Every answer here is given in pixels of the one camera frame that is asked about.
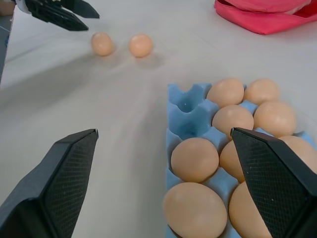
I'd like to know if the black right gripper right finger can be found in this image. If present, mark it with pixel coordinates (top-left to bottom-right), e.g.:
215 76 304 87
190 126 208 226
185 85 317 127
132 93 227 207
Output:
230 127 317 238

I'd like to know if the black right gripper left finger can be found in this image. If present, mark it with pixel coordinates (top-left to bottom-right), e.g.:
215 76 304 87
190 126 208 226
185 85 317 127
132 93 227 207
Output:
0 128 100 238

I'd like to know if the blue foam egg carton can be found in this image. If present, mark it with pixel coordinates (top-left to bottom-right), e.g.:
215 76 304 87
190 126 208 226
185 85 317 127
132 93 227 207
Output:
164 82 313 238

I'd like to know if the brown egg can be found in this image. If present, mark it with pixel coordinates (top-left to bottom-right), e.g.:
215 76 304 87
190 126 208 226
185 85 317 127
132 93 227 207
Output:
207 78 245 108
219 140 246 184
162 182 228 238
212 105 255 136
279 135 317 174
244 78 282 106
128 33 154 59
228 180 273 238
170 137 220 184
91 32 114 57
253 101 297 138

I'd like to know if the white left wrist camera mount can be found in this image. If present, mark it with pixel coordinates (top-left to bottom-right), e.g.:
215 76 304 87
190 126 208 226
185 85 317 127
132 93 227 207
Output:
14 0 30 12

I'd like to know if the red cloth bag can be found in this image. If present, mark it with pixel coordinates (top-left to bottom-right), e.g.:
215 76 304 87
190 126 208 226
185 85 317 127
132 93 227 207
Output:
213 0 317 35

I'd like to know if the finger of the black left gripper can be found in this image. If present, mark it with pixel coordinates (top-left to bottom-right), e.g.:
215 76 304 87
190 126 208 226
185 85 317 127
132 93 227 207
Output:
58 0 101 19
31 5 90 32

